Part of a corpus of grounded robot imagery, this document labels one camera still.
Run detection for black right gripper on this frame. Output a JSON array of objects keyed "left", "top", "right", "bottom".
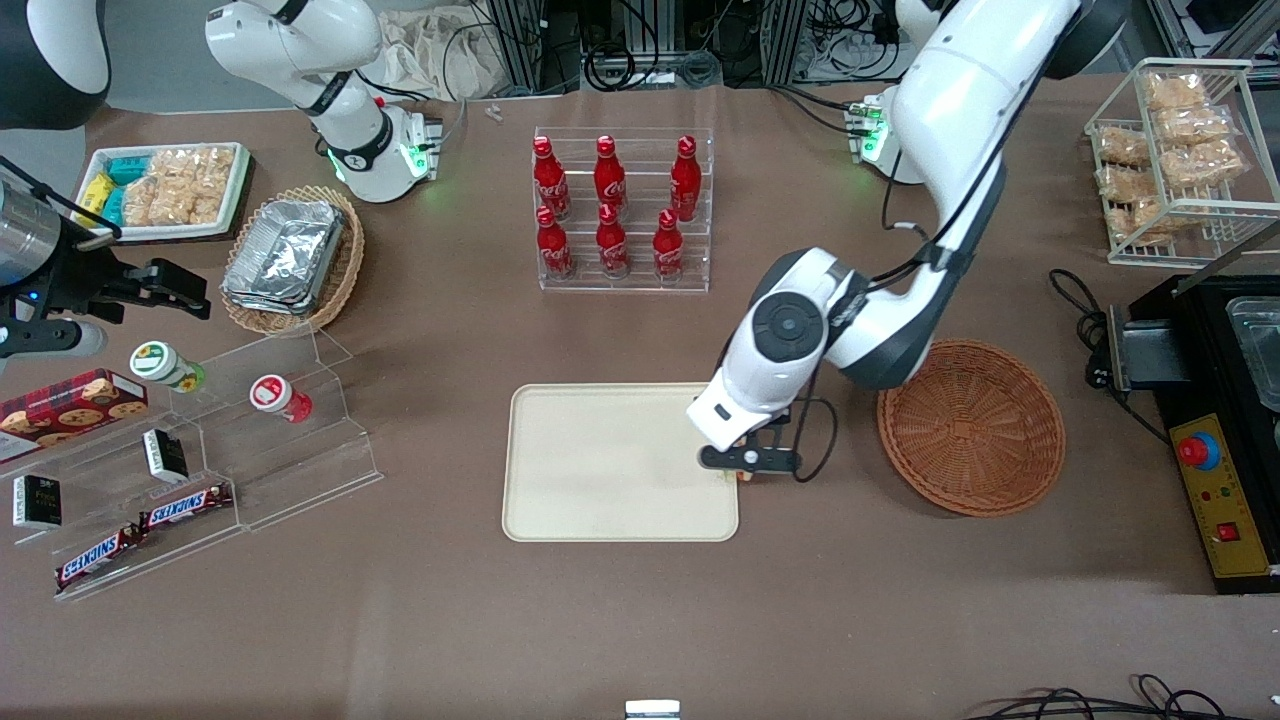
[{"left": 40, "top": 232, "right": 214, "bottom": 324}]

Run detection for white snack tray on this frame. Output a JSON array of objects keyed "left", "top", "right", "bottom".
[{"left": 78, "top": 142, "right": 253, "bottom": 243}]

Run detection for beige rectangular tray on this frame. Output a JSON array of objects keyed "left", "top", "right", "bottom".
[{"left": 502, "top": 382, "right": 740, "bottom": 544}]

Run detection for light oval wicker basket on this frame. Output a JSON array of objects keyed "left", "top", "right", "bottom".
[{"left": 220, "top": 184, "right": 367, "bottom": 337}]

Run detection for brown wicker basket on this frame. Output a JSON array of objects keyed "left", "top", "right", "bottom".
[{"left": 877, "top": 339, "right": 1067, "bottom": 519}]

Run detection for green lid cup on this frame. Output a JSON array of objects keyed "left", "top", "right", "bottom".
[{"left": 129, "top": 341, "right": 208, "bottom": 394}]

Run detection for rice cracker pack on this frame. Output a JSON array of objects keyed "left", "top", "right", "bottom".
[
  {"left": 1128, "top": 197, "right": 1193, "bottom": 247},
  {"left": 190, "top": 146, "right": 237, "bottom": 225},
  {"left": 1154, "top": 106, "right": 1233, "bottom": 147},
  {"left": 148, "top": 148, "right": 203, "bottom": 227},
  {"left": 1160, "top": 140, "right": 1248, "bottom": 190},
  {"left": 1094, "top": 127, "right": 1151, "bottom": 167},
  {"left": 1144, "top": 72, "right": 1208, "bottom": 112},
  {"left": 1094, "top": 165, "right": 1151, "bottom": 203},
  {"left": 122, "top": 174, "right": 161, "bottom": 227}
]

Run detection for stack of foil trays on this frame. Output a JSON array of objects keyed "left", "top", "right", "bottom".
[{"left": 220, "top": 198, "right": 347, "bottom": 317}]

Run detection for yellow snack pack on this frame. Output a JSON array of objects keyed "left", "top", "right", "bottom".
[{"left": 74, "top": 171, "right": 117, "bottom": 218}]

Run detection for red lid cup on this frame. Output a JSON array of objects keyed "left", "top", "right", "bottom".
[{"left": 249, "top": 374, "right": 314, "bottom": 424}]

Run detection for red cookie box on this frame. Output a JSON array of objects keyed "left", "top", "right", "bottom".
[{"left": 0, "top": 369, "right": 150, "bottom": 464}]

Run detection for small black box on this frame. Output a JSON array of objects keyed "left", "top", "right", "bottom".
[
  {"left": 142, "top": 428, "right": 190, "bottom": 484},
  {"left": 11, "top": 475, "right": 64, "bottom": 530}
]

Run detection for clear acrylic step display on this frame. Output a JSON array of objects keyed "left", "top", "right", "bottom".
[{"left": 0, "top": 324, "right": 385, "bottom": 603}]

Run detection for snickers bar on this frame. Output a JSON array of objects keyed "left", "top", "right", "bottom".
[
  {"left": 54, "top": 526, "right": 142, "bottom": 593},
  {"left": 137, "top": 483, "right": 234, "bottom": 532}
]

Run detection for clear acrylic bottle rack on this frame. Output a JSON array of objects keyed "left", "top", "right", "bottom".
[{"left": 533, "top": 126, "right": 714, "bottom": 294}]

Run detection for red cola bottle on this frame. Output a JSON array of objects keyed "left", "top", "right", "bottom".
[
  {"left": 669, "top": 135, "right": 703, "bottom": 224},
  {"left": 532, "top": 136, "right": 572, "bottom": 222},
  {"left": 595, "top": 203, "right": 632, "bottom": 280},
  {"left": 652, "top": 208, "right": 686, "bottom": 284},
  {"left": 593, "top": 135, "right": 629, "bottom": 217},
  {"left": 535, "top": 206, "right": 577, "bottom": 282}
]

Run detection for beige cloth bag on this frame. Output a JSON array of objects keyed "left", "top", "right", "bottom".
[{"left": 374, "top": 6, "right": 503, "bottom": 103}]

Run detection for red emergency button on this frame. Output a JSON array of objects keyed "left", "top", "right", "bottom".
[{"left": 1177, "top": 431, "right": 1222, "bottom": 472}]

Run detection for black sealing machine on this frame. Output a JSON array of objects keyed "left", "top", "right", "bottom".
[{"left": 1104, "top": 272, "right": 1280, "bottom": 597}]

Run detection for yellow control panel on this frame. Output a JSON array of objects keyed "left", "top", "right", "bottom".
[{"left": 1169, "top": 412, "right": 1278, "bottom": 582}]

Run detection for clear plastic container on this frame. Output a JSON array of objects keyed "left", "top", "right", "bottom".
[{"left": 1224, "top": 296, "right": 1280, "bottom": 414}]

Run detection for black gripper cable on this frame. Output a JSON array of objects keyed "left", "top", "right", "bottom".
[{"left": 788, "top": 396, "right": 840, "bottom": 484}]

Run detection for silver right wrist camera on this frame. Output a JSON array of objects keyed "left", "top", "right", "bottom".
[{"left": 0, "top": 320, "right": 107, "bottom": 363}]

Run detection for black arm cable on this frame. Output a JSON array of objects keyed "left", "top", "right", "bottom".
[{"left": 878, "top": 140, "right": 949, "bottom": 263}]

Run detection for black machine power cable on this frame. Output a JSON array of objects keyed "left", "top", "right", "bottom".
[{"left": 1048, "top": 267, "right": 1173, "bottom": 446}]

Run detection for coiled black cable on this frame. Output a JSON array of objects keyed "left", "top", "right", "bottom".
[{"left": 584, "top": 42, "right": 638, "bottom": 93}]

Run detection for aluminium frame post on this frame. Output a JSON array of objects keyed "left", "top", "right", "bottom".
[
  {"left": 760, "top": 0, "right": 813, "bottom": 87},
  {"left": 484, "top": 0, "right": 548, "bottom": 97}
]

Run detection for black floor cables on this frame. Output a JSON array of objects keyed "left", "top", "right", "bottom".
[{"left": 962, "top": 673, "right": 1241, "bottom": 720}]

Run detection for white wire rack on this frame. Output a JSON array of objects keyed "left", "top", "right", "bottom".
[{"left": 1084, "top": 57, "right": 1280, "bottom": 267}]

